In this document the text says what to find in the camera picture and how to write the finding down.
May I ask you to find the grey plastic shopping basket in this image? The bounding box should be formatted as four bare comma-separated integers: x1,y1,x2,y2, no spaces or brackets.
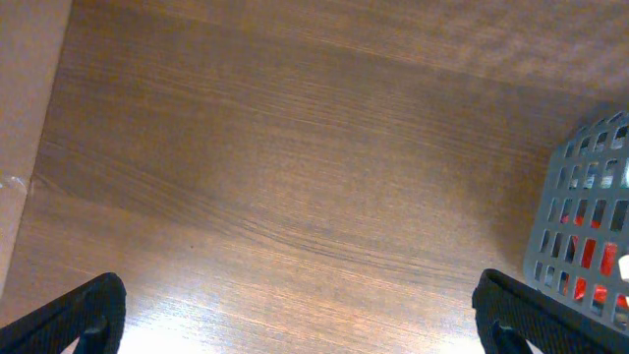
523,110,628,335

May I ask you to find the spaghetti packet with orange ends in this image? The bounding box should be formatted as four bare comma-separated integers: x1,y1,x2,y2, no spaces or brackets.
559,211,628,313

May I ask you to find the beige paper flour bag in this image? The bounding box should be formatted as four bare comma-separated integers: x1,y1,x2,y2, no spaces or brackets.
617,255,629,282

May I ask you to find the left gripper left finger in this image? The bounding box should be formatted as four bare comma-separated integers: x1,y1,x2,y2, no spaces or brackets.
1,272,127,354

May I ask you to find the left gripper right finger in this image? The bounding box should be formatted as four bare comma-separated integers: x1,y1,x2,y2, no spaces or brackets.
472,268,628,354

